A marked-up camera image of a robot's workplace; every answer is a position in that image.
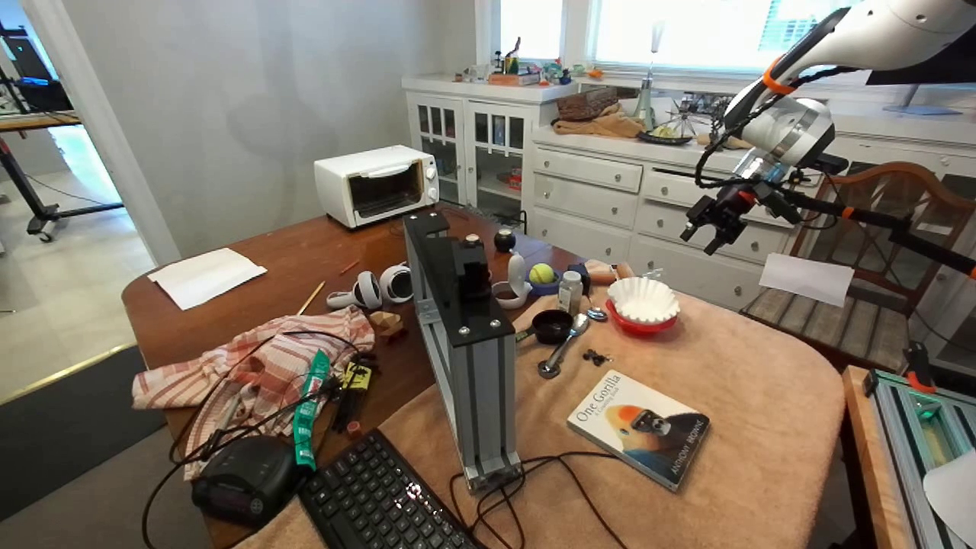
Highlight yellow black small tool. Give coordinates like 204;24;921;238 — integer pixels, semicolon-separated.
338;359;374;397

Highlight dark wooden slatted chair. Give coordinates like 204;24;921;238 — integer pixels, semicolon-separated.
744;159;976;376

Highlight black capped bottle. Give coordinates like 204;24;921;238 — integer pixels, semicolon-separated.
491;225;522;285

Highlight small brown round object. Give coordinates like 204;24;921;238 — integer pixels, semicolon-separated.
365;308;409;341

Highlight paperback book with bird cover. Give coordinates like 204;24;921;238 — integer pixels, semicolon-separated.
563;365;718;497

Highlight black camera boom rod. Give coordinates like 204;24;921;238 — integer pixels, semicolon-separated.
776;179;976;281

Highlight beige towel table cover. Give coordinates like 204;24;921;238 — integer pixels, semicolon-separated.
231;288;852;549

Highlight black computer keyboard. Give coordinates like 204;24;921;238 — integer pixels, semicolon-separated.
293;426;483;549

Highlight aluminium robot mount platform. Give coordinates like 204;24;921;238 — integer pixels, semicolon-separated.
863;365;976;549

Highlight black looped cable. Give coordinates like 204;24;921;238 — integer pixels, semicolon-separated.
136;327;371;549

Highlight metal spoon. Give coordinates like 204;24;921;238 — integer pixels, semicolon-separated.
535;308;611;386

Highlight thin wooden stick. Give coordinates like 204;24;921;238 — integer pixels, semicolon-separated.
293;277;330;321

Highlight black keyboard cable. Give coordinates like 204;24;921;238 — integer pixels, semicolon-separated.
444;449;630;549

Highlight white drawer dresser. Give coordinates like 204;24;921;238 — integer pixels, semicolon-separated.
523;128;976;321

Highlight green handled tool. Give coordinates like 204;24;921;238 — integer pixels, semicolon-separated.
285;348;338;473

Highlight white paper sheet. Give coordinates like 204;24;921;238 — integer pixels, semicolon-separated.
144;243;272;313

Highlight black desk stand leg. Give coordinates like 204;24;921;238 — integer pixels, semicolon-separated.
0;106;127;248

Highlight white toaster oven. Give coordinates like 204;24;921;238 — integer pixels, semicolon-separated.
311;140;441;236

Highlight tall clear glass vase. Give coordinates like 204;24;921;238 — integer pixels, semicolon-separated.
630;23;663;131

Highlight white headphones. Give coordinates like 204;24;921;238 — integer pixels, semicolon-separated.
324;258;418;313

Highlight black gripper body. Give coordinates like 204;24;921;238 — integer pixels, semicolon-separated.
695;179;766;236

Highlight white paper on chair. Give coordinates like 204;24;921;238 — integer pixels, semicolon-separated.
757;251;858;311

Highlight dark floor mat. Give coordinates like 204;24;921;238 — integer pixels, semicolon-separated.
0;341;176;526

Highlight yellow tennis ball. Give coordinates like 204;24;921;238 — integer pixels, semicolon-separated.
523;258;562;293

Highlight red bowl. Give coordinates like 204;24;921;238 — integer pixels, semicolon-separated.
603;300;682;345

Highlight wooden robot cart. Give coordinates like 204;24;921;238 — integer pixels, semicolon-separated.
840;362;921;549

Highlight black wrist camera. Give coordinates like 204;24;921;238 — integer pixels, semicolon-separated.
783;149;854;178

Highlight brown woven basket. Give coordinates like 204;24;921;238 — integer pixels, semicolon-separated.
552;83;624;126

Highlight red striped cloth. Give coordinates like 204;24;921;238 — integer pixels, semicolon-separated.
127;308;380;482

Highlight dark plate with fruit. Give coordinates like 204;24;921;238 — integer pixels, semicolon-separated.
633;115;701;149

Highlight white paper coffee filter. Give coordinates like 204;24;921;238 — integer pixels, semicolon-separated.
603;274;685;329

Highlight aluminium profile frame stand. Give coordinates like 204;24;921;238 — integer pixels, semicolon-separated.
398;205;523;497

